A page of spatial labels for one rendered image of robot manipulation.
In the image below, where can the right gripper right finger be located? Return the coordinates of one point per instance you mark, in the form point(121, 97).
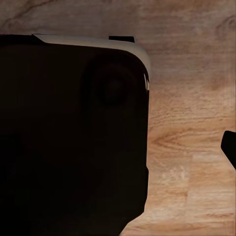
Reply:
point(228, 145)

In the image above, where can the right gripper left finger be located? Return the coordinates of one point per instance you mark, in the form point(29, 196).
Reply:
point(12, 146)

